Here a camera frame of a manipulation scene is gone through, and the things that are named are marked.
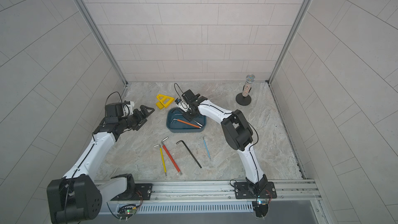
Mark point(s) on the yellow plastic triangle holder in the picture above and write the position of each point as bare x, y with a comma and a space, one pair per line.
164, 101

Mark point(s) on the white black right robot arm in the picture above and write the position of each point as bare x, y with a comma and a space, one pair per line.
237, 131

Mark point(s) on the aluminium mounting rail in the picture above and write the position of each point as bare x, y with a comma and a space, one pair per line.
164, 191

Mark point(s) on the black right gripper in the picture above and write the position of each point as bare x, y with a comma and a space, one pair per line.
189, 117

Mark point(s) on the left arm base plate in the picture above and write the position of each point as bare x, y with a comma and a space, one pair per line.
141, 191

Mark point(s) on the yellow hex key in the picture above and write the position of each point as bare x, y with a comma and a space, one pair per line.
162, 158

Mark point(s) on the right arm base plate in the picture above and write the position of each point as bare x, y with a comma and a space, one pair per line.
245, 190

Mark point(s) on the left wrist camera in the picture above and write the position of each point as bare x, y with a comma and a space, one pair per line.
119, 110

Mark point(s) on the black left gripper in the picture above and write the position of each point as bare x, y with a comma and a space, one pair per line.
146, 114

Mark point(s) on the left green circuit board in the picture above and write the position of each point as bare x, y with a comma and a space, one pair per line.
126, 212

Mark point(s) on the red hex key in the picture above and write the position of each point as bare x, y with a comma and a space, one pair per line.
170, 156

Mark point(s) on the blue hex key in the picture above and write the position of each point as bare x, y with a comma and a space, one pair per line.
206, 147

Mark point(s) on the orange hex key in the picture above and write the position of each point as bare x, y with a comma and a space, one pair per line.
187, 123

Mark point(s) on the black stand with glitter tube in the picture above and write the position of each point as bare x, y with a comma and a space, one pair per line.
244, 98

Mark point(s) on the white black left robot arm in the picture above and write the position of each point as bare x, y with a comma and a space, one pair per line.
75, 197

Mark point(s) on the teal plastic storage box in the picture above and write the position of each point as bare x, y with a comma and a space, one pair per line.
177, 127

